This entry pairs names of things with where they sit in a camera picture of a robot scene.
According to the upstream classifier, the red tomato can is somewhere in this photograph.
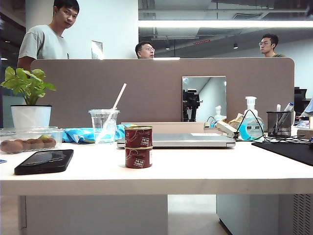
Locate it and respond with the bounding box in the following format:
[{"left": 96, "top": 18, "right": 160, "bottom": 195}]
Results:
[
  {"left": 124, "top": 125, "right": 154, "bottom": 149},
  {"left": 124, "top": 146, "right": 154, "bottom": 169}
]

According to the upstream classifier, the beige monitor riser shelf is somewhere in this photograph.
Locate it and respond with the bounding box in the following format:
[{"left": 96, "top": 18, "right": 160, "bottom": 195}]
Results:
[{"left": 121, "top": 121, "right": 205, "bottom": 134}]

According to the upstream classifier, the brown desk partition panel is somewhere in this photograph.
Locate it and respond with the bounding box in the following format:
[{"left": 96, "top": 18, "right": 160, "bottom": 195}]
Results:
[{"left": 30, "top": 57, "right": 296, "bottom": 128}]

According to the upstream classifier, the silver closed laptop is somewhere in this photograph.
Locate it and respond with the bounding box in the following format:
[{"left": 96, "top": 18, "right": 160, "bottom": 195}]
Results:
[{"left": 116, "top": 133, "right": 237, "bottom": 149}]

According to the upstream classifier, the rectangular mirror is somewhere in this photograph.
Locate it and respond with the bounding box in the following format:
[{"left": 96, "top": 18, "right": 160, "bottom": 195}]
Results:
[{"left": 181, "top": 75, "right": 227, "bottom": 122}]

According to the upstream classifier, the clear plastic cup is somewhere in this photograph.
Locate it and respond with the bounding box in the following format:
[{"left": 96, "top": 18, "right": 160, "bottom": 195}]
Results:
[{"left": 88, "top": 109, "right": 121, "bottom": 144}]

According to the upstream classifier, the white stapler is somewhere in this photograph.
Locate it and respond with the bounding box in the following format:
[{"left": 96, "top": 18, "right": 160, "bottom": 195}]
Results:
[{"left": 216, "top": 120, "right": 240, "bottom": 140}]

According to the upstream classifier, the crumpled brown paper bag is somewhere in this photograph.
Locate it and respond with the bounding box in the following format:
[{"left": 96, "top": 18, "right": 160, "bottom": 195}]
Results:
[{"left": 227, "top": 113, "right": 245, "bottom": 125}]

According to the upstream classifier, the blue snack bag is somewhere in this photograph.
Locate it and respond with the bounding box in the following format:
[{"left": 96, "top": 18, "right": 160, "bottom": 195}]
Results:
[{"left": 62, "top": 123, "right": 137, "bottom": 143}]

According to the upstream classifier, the blue hand sanitizer bottle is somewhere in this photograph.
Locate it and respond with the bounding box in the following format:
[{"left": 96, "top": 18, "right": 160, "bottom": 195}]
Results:
[{"left": 238, "top": 96, "right": 266, "bottom": 141}]

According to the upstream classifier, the black smartphone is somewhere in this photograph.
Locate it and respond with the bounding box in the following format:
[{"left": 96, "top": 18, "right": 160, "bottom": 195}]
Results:
[{"left": 14, "top": 149, "right": 74, "bottom": 176}]

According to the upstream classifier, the black mesh pen holder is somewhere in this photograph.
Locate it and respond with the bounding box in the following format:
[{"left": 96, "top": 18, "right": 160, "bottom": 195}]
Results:
[{"left": 266, "top": 111, "right": 294, "bottom": 138}]

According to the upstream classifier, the white plant pot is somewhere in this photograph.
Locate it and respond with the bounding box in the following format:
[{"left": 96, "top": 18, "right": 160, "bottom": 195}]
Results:
[{"left": 10, "top": 104, "right": 53, "bottom": 130}]

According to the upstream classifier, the clear plastic fruit container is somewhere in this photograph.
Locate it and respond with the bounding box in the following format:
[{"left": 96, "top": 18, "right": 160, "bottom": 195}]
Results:
[{"left": 0, "top": 126, "right": 65, "bottom": 155}]

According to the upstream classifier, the white marker pen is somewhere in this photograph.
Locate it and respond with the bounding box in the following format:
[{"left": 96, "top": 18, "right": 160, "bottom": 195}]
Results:
[{"left": 278, "top": 102, "right": 295, "bottom": 123}]

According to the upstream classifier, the green leafy plant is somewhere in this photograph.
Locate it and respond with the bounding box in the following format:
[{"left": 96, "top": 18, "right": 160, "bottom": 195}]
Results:
[{"left": 0, "top": 66, "right": 57, "bottom": 106}]

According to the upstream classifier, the black mouse mat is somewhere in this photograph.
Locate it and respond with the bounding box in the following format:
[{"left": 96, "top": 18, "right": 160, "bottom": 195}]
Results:
[{"left": 251, "top": 141, "right": 313, "bottom": 167}]

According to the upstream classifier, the man with glasses olive shirt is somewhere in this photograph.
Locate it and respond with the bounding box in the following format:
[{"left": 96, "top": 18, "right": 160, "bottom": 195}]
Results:
[{"left": 258, "top": 33, "right": 287, "bottom": 58}]

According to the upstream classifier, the man in grey t-shirt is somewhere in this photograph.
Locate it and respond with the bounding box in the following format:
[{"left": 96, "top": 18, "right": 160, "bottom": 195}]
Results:
[{"left": 17, "top": 0, "right": 80, "bottom": 71}]

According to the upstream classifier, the black cable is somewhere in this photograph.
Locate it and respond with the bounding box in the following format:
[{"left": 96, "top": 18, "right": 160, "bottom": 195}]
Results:
[{"left": 236, "top": 109, "right": 313, "bottom": 145}]

